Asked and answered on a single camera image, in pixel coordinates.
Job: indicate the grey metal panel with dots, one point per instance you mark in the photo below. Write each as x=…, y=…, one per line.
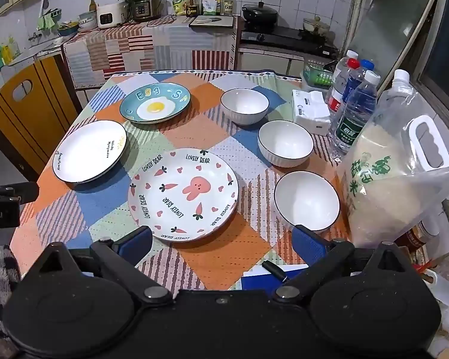
x=393, y=22

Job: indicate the white cap clear water bottle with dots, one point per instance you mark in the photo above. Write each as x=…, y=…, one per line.
x=345, y=63

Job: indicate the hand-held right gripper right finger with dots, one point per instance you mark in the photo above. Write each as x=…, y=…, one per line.
x=307, y=242

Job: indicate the green label water bottle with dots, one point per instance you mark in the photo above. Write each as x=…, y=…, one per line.
x=353, y=127

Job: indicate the black wok with lid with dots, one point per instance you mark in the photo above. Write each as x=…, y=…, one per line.
x=260, y=14

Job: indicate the red label water bottle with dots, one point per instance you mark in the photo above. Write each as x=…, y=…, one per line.
x=336, y=101

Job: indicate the white tissue pack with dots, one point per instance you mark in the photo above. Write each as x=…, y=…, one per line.
x=310, y=116

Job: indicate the yellow oil bottle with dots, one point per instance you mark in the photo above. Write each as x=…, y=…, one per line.
x=217, y=0
x=229, y=3

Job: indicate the blue white paper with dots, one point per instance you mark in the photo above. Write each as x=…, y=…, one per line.
x=258, y=273

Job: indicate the blue cap water bottle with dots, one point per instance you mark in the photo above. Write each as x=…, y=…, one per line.
x=359, y=79

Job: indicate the kitchen knife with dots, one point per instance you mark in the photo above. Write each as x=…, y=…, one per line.
x=208, y=20

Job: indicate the white plate with black rim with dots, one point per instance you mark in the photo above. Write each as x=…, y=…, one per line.
x=86, y=153

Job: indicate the white rice cooker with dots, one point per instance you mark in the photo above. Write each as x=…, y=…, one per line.
x=110, y=17

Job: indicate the blue dish on counter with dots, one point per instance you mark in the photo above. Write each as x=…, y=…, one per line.
x=68, y=28

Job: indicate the clear plastic rice bag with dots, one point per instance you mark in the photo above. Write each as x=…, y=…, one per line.
x=381, y=179

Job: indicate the dark pressure cooker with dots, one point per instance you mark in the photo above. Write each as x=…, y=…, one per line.
x=146, y=5

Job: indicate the black pen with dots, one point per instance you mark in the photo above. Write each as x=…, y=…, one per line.
x=275, y=270

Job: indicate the brown label jar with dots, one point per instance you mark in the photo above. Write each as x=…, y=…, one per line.
x=415, y=237

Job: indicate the colourful checked tablecloth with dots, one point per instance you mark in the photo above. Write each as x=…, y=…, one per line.
x=209, y=138

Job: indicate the glass pot with lid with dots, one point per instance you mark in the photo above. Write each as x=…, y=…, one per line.
x=316, y=26

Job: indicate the window frame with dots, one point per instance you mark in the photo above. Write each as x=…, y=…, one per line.
x=445, y=45

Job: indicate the green hanging cloth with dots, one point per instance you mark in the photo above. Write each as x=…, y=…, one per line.
x=46, y=19

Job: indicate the yellow green seasoning pack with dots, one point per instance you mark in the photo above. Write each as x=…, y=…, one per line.
x=179, y=5

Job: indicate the yellow wooden chair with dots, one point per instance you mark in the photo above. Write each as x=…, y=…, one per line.
x=26, y=119

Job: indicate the striped cabinet cover cloth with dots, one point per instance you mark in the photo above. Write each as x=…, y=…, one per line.
x=134, y=52

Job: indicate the stacked bowls on counter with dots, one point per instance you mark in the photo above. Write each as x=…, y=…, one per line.
x=88, y=19

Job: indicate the white bowl with black rim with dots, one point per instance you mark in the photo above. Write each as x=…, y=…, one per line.
x=284, y=142
x=306, y=202
x=244, y=104

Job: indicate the white pink rabbit plate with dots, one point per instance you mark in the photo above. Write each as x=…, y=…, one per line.
x=187, y=194

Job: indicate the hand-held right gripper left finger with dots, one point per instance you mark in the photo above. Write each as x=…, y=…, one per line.
x=137, y=242

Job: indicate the black gas stove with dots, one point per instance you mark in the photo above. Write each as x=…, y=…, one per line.
x=284, y=37

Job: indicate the green plastic basket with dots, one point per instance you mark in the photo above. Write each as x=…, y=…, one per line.
x=316, y=75

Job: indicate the blue fried egg plate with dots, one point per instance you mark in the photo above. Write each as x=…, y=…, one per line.
x=155, y=106

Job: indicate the white label oil bottle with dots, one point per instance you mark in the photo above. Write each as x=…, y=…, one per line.
x=208, y=3

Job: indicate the cutting board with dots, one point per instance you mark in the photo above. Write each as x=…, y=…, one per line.
x=224, y=22

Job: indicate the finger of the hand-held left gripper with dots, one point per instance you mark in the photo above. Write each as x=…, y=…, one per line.
x=18, y=191

